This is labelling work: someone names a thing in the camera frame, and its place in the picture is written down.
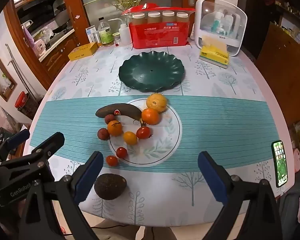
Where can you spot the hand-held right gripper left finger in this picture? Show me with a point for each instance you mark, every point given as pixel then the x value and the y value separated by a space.
pixel 88 175

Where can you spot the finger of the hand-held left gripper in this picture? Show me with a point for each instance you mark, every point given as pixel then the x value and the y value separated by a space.
pixel 51 142
pixel 17 138

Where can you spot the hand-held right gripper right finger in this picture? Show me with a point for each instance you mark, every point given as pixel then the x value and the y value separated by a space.
pixel 212 177

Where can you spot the dark brown avocado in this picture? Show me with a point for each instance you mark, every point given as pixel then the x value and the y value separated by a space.
pixel 110 186

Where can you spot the red cherry tomato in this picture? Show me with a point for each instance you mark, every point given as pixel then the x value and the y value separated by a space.
pixel 112 160
pixel 121 152

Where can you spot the brown passion fruit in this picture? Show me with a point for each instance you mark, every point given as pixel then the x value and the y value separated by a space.
pixel 103 133

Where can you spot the small tangerine with stem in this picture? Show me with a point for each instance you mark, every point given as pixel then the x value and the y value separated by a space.
pixel 115 128

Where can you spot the yellow kumquat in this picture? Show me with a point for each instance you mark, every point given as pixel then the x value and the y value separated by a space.
pixel 130 138

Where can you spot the red tomato with stem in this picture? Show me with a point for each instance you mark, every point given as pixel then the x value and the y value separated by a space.
pixel 143 132

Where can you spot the dark green wavy plate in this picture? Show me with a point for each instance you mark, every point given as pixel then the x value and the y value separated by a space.
pixel 151 71

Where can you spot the red-lidded jar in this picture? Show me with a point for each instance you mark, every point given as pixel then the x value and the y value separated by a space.
pixel 22 101

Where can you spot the small dark red lychee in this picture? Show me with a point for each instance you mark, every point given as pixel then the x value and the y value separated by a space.
pixel 110 118

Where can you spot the dark overripe banana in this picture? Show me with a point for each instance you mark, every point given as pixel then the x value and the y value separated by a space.
pixel 107 110

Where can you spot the smartphone with lit screen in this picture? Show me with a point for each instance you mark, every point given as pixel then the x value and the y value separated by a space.
pixel 279 163

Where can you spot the large orange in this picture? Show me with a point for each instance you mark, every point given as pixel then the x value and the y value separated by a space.
pixel 150 116

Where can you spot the yellow round citrus fruit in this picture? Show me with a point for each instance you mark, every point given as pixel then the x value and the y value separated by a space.
pixel 156 102

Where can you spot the yellow cardboard box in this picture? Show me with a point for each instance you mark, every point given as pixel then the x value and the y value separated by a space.
pixel 82 51

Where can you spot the small metal can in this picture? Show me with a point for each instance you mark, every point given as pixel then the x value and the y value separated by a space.
pixel 97 38

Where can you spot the blue and white carton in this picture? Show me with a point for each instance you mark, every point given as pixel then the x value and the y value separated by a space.
pixel 90 33

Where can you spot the clear bottle green label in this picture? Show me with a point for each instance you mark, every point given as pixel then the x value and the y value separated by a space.
pixel 105 32

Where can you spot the yellow tissue pack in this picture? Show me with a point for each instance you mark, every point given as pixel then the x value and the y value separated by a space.
pixel 215 53

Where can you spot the white squeeze bottle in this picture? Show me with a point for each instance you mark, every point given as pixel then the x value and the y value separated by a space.
pixel 125 33

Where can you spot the brown wooden side cabinet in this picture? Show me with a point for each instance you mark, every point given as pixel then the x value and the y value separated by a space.
pixel 282 62

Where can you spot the white storage box clear lid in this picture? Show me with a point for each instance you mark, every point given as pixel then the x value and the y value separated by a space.
pixel 220 30

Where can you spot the frosted glass door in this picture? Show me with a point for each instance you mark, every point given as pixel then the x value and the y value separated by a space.
pixel 100 2

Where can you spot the red paper cup package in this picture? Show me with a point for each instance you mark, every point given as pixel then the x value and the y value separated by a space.
pixel 160 33

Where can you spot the wooden framed wall niche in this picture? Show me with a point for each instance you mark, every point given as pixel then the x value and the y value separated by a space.
pixel 2 77

